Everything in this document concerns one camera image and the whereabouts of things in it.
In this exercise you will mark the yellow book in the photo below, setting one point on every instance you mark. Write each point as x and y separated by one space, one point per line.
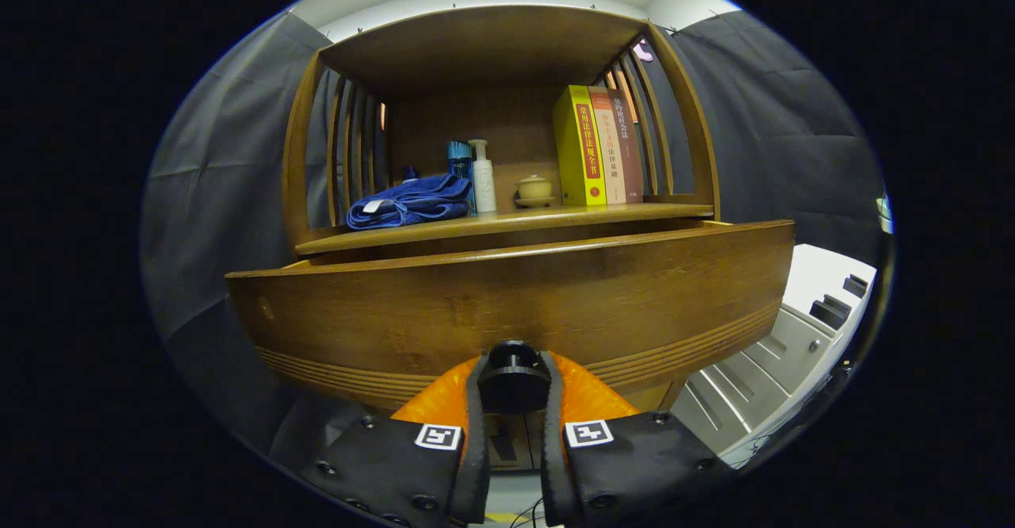
575 147

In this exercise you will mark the wooden cabinet door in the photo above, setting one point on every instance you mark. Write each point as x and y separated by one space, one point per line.
533 433
496 429

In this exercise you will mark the brown book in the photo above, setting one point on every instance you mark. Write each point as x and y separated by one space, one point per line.
629 155

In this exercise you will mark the orange and white book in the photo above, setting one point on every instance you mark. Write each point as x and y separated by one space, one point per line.
609 155

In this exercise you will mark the wooden countertop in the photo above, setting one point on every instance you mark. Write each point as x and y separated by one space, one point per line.
515 219

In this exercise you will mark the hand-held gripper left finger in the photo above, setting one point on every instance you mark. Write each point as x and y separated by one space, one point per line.
476 472

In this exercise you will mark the wooden drawer with black knob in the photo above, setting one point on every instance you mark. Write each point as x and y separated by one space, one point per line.
476 306

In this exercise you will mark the teal bottle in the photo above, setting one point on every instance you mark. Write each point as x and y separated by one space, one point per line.
460 159

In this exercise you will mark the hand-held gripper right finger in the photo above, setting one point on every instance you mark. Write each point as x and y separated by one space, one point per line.
553 472

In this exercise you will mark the small white blue-capped bottle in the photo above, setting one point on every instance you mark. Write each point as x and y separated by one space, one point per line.
410 174

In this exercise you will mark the wooden cabinet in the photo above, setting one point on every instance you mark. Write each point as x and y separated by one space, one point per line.
476 52

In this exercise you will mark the blue folded towel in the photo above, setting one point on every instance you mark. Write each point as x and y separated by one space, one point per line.
412 199

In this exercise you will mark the beige lidded teacup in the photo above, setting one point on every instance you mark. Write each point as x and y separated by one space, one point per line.
534 189

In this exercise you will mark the white drawer unit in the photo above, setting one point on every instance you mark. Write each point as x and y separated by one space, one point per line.
801 274

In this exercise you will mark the white pump bottle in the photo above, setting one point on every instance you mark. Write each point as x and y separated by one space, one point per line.
484 183

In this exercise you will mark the black block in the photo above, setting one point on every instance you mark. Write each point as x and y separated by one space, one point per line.
855 285
830 311

